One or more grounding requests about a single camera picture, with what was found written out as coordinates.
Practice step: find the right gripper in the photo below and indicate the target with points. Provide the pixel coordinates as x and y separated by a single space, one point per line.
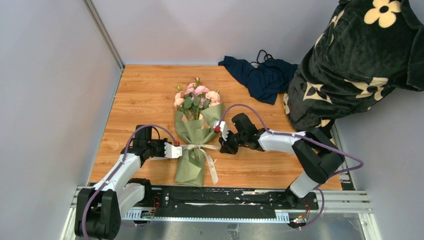
226 146

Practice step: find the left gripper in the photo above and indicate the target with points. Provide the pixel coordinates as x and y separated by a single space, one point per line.
162 142

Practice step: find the cream printed ribbon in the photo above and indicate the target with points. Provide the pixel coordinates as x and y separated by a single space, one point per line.
191 165

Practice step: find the fake rose stem one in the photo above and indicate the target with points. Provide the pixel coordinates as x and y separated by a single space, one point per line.
213 98

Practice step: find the wrapping paper sheet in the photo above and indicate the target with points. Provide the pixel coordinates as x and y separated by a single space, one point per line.
196 135

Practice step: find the fake rose stem two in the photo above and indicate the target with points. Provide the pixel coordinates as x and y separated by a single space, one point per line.
179 97

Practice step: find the fake rose stem three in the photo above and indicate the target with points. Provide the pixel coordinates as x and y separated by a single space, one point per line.
195 100

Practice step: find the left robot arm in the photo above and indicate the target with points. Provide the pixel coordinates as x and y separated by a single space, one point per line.
100 208

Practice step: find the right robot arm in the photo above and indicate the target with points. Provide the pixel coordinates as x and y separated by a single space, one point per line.
317 155

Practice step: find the navy blue cloth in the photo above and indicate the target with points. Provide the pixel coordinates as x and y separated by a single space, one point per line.
263 82

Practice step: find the black floral plush blanket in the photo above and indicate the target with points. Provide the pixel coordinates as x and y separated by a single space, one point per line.
368 49

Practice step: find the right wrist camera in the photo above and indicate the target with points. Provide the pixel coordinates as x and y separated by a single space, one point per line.
221 127

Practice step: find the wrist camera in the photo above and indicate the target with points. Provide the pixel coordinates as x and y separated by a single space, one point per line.
171 151
221 127

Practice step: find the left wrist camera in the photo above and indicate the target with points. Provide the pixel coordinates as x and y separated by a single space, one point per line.
171 151

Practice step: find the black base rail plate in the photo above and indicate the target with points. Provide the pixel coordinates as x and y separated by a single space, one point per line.
219 203

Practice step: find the aluminium frame post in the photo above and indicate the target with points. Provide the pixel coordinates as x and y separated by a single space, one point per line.
94 14

